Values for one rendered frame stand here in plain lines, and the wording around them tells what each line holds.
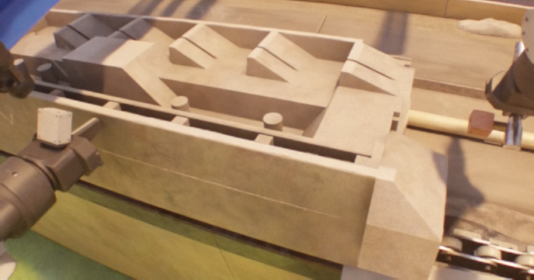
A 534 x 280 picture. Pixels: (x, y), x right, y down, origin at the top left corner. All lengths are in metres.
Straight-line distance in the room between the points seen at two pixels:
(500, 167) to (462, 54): 0.37
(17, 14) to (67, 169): 0.21
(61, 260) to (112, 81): 1.17
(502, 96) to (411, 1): 0.67
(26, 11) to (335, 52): 0.53
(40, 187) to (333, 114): 0.42
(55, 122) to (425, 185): 0.49
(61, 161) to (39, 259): 1.36
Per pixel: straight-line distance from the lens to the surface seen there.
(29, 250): 1.96
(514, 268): 0.71
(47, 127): 0.58
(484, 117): 0.67
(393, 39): 1.12
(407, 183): 0.48
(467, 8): 1.23
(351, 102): 0.63
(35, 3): 0.59
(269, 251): 0.68
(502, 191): 0.82
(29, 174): 0.55
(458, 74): 1.03
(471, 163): 0.84
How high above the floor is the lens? 1.38
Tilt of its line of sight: 47 degrees down
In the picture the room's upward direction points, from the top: 10 degrees counter-clockwise
